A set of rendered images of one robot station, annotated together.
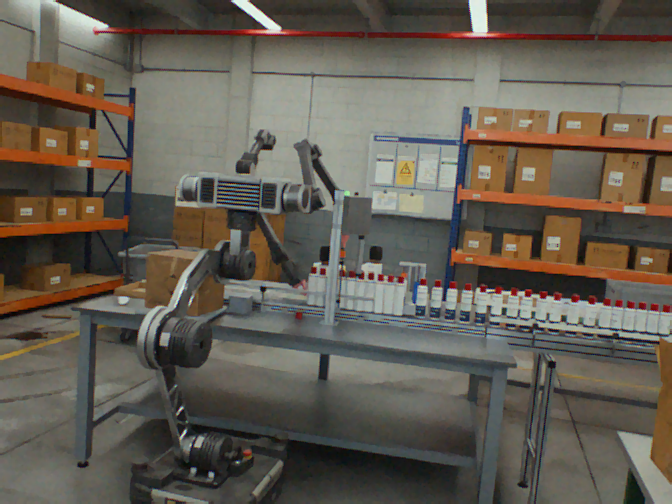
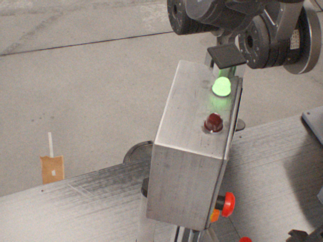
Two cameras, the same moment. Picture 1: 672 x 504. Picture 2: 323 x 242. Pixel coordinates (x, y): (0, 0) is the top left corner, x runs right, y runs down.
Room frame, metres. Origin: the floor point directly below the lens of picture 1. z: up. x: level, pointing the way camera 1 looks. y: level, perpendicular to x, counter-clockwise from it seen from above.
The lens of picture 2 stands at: (3.32, -0.43, 2.04)
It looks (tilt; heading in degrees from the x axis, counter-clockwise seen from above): 49 degrees down; 143
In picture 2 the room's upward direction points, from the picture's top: 7 degrees clockwise
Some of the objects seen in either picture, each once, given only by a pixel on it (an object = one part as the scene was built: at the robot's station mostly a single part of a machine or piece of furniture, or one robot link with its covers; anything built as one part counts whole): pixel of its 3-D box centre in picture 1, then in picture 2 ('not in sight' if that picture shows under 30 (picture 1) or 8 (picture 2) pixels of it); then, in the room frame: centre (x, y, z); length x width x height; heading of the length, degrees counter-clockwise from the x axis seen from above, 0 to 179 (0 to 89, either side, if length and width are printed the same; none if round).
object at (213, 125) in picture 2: not in sight; (214, 121); (2.98, -0.08, 1.49); 0.03 x 0.03 x 0.02
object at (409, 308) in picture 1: (410, 288); not in sight; (3.06, -0.41, 1.01); 0.14 x 0.13 x 0.26; 80
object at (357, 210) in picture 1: (352, 215); (193, 147); (2.94, -0.07, 1.38); 0.17 x 0.10 x 0.19; 135
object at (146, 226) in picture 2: (359, 255); (147, 217); (2.91, -0.12, 1.18); 0.04 x 0.04 x 0.21
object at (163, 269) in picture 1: (186, 281); not in sight; (2.86, 0.73, 0.99); 0.30 x 0.24 x 0.27; 70
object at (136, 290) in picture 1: (152, 291); not in sight; (3.21, 1.00, 0.85); 0.30 x 0.26 x 0.04; 80
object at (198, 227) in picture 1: (229, 248); not in sight; (6.86, 1.25, 0.70); 1.20 x 0.82 x 1.39; 81
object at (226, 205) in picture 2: not in sight; (224, 203); (3.02, -0.06, 1.33); 0.04 x 0.03 x 0.04; 135
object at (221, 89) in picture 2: not in sight; (222, 85); (2.93, -0.03, 1.49); 0.03 x 0.03 x 0.02
